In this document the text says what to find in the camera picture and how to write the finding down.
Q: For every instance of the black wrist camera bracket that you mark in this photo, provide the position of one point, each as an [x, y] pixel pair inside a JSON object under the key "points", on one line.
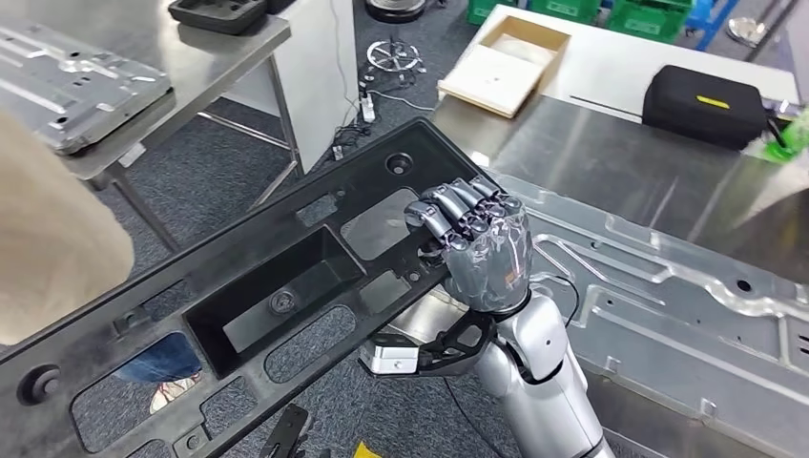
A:
{"points": [[455, 347]]}

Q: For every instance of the white power strip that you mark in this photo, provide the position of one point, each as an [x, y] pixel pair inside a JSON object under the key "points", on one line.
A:
{"points": [[368, 107]]}

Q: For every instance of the black foam tray case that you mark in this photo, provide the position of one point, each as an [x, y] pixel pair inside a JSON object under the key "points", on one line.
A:
{"points": [[215, 12]]}

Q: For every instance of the black power adapter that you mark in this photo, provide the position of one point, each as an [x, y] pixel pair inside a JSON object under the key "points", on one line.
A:
{"points": [[338, 151]]}

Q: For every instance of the white table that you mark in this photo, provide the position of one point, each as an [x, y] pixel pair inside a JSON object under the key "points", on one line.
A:
{"points": [[600, 63]]}

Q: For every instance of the person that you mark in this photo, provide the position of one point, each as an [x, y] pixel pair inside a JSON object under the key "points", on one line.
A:
{"points": [[57, 240]]}

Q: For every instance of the shallow wooden box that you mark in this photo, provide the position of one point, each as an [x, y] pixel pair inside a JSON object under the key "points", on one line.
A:
{"points": [[499, 69]]}

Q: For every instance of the green plastic crate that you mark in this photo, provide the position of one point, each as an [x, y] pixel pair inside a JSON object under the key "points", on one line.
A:
{"points": [[562, 9], [493, 9], [648, 19]]}

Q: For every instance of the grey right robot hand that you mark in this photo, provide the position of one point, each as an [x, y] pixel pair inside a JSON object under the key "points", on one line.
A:
{"points": [[490, 265]]}

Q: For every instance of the large stamped metal panel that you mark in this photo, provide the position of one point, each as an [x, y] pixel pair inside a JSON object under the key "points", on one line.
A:
{"points": [[663, 316]]}

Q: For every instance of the grey stamped metal panel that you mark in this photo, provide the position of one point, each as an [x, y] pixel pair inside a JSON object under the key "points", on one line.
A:
{"points": [[76, 82]]}

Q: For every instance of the green plastic bottle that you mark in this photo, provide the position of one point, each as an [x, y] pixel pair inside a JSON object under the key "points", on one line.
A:
{"points": [[787, 142]]}

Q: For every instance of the chrome round floor base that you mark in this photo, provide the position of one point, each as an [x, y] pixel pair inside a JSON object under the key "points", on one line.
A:
{"points": [[746, 30]]}

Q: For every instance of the blue metal rack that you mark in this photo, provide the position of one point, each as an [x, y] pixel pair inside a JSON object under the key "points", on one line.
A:
{"points": [[711, 19]]}

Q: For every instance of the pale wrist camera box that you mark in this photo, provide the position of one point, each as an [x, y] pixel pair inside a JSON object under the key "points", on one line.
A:
{"points": [[393, 360]]}

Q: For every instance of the white cabinet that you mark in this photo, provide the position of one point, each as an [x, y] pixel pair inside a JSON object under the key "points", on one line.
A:
{"points": [[322, 63]]}

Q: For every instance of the long black plastic car part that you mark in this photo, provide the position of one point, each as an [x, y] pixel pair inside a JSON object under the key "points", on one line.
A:
{"points": [[164, 291]]}

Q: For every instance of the black stool chrome base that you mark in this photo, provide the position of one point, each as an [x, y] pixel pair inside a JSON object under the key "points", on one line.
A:
{"points": [[395, 55]]}

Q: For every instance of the steel workbench table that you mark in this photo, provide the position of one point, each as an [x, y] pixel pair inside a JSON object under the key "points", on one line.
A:
{"points": [[600, 158]]}

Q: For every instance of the black zip case yellow label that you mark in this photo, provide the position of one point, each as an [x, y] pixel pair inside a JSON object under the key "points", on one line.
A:
{"points": [[701, 107]]}

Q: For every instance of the black robot foot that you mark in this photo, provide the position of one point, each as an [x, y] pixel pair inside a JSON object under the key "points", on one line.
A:
{"points": [[284, 433]]}

